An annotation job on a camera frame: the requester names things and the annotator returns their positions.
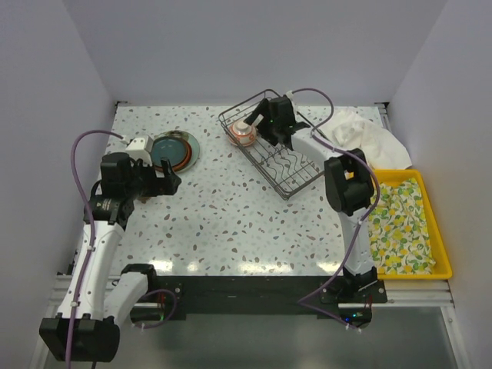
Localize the aluminium frame rail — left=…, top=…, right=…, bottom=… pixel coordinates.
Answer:
left=28, top=274, right=71, bottom=369

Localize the cream brown cup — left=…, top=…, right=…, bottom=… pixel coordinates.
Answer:
left=137, top=196, right=150, bottom=204

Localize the yellow plastic tray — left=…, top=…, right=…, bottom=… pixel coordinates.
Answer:
left=376, top=169, right=453, bottom=280

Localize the lemon print cloth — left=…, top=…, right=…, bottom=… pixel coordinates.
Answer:
left=367, top=178, right=436, bottom=275

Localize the white orange patterned bowl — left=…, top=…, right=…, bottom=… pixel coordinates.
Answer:
left=228, top=120, right=257, bottom=147

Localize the white towel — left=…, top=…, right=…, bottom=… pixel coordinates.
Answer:
left=320, top=108, right=413, bottom=170

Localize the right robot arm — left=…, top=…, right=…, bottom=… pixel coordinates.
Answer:
left=244, top=96, right=380, bottom=302

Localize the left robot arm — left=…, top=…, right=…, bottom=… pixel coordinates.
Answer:
left=39, top=152, right=181, bottom=364

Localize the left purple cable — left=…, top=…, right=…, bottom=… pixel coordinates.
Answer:
left=63, top=130, right=128, bottom=364

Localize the green floral plate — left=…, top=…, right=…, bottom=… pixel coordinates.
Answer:
left=154, top=130, right=200, bottom=173

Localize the black wire dish rack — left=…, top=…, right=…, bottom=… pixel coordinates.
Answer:
left=218, top=89, right=324, bottom=200

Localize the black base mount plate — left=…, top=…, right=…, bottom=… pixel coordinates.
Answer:
left=130, top=274, right=387, bottom=322

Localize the dark blue plate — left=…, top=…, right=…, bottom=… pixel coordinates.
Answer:
left=151, top=136, right=184, bottom=167

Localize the orange plate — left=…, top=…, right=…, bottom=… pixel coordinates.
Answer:
left=171, top=140, right=192, bottom=171

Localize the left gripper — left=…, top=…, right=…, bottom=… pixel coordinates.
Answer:
left=125, top=157, right=181, bottom=200

